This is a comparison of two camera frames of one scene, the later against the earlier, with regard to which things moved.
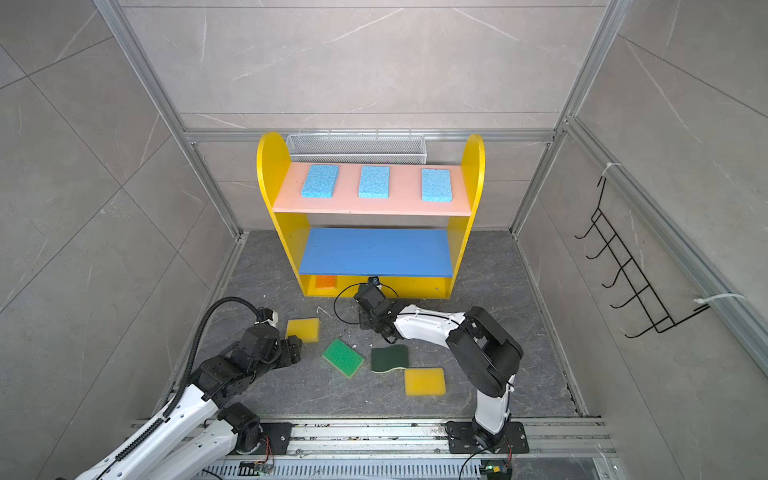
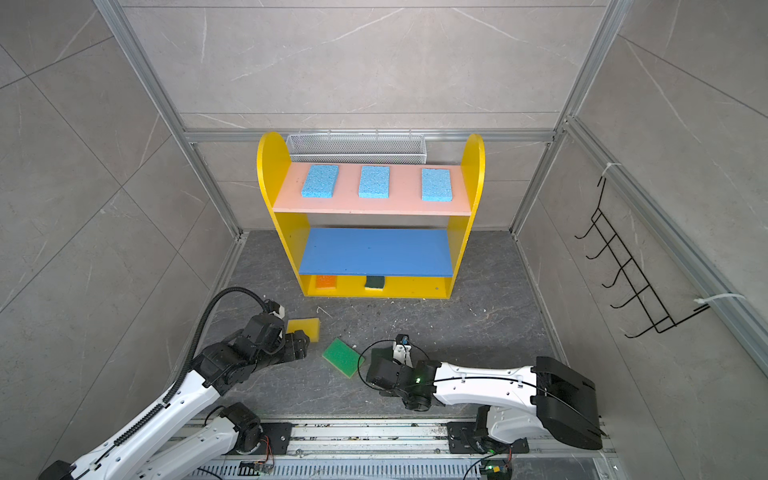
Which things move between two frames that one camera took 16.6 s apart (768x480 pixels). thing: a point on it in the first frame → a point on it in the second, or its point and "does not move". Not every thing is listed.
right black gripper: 363,319 → 382,393
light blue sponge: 436,185 does not move
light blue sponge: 374,182 does not move
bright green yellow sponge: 343,357 does not move
